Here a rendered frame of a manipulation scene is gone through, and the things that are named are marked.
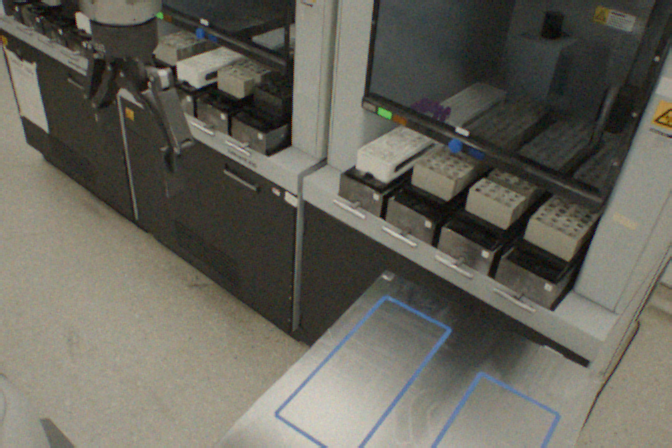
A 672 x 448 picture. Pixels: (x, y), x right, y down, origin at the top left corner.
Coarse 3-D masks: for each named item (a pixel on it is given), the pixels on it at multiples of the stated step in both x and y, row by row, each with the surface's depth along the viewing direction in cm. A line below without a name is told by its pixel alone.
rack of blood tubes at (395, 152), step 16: (400, 128) 166; (368, 144) 158; (384, 144) 160; (400, 144) 160; (416, 144) 160; (432, 144) 168; (368, 160) 154; (384, 160) 153; (400, 160) 154; (416, 160) 161; (384, 176) 153
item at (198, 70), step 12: (192, 60) 192; (204, 60) 192; (216, 60) 193; (228, 60) 194; (240, 60) 196; (180, 72) 190; (192, 72) 186; (204, 72) 186; (216, 72) 199; (192, 84) 188; (204, 84) 189
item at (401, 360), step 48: (384, 288) 123; (336, 336) 112; (384, 336) 113; (432, 336) 114; (480, 336) 115; (288, 384) 103; (336, 384) 104; (384, 384) 104; (432, 384) 105; (480, 384) 106; (528, 384) 107; (576, 384) 107; (240, 432) 95; (288, 432) 96; (336, 432) 96; (384, 432) 97; (432, 432) 98; (480, 432) 98; (528, 432) 99; (576, 432) 100
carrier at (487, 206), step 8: (472, 192) 143; (480, 192) 142; (488, 192) 142; (472, 200) 144; (480, 200) 142; (488, 200) 141; (496, 200) 141; (504, 200) 140; (472, 208) 145; (480, 208) 143; (488, 208) 142; (496, 208) 140; (504, 208) 139; (512, 208) 138; (480, 216) 144; (488, 216) 143; (496, 216) 141; (504, 216) 140; (512, 216) 139; (496, 224) 142; (504, 224) 141
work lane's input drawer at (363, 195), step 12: (348, 180) 157; (360, 180) 155; (372, 180) 154; (396, 180) 156; (408, 180) 158; (348, 192) 159; (360, 192) 156; (372, 192) 153; (384, 192) 153; (336, 204) 157; (360, 204) 157; (372, 204) 155; (384, 204) 154; (360, 216) 153
